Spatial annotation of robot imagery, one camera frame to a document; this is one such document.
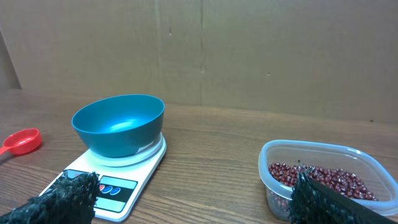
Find teal plastic bowl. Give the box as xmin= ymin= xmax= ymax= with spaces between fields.
xmin=71 ymin=94 xmax=165 ymax=157

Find clear plastic food container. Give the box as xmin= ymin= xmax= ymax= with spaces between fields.
xmin=258 ymin=140 xmax=397 ymax=220

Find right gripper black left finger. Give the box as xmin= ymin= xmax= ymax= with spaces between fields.
xmin=1 ymin=172 xmax=100 ymax=224

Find white digital kitchen scale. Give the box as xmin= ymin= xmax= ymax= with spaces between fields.
xmin=56 ymin=134 xmax=167 ymax=222

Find red adzuki beans in container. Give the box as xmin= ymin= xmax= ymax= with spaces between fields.
xmin=259 ymin=162 xmax=378 ymax=201

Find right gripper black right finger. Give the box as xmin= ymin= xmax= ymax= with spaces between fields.
xmin=287 ymin=167 xmax=397 ymax=224

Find red measuring scoop blue handle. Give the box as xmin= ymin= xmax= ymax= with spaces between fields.
xmin=1 ymin=128 xmax=42 ymax=155

